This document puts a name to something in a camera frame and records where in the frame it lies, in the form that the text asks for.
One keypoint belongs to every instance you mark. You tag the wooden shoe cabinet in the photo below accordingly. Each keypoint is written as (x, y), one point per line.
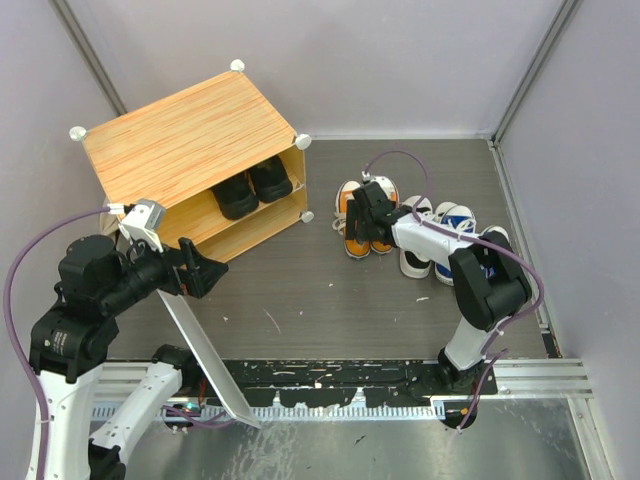
(176, 149)

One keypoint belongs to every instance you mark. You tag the white cabinet door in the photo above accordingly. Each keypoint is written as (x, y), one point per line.
(224, 385)

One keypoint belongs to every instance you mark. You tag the blue sneaker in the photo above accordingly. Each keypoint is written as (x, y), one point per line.
(460, 218)
(496, 229)

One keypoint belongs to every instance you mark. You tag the right blue sneaker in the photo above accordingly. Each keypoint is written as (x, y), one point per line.
(496, 229)

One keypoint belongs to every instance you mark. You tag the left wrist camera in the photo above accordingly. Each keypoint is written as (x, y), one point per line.
(141, 224)

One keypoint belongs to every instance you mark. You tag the orange sneaker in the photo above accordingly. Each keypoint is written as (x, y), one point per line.
(353, 248)
(390, 189)

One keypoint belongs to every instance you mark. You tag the grey slotted cable duct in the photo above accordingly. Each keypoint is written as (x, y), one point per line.
(354, 412)

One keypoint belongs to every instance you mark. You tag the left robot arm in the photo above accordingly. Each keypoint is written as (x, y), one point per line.
(69, 347)

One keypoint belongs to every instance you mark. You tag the left blue sneaker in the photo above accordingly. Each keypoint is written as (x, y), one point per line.
(460, 218)

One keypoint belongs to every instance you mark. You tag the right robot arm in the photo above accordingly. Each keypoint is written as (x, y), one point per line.
(488, 280)

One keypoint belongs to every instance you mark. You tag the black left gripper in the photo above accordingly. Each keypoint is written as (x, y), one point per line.
(196, 276)

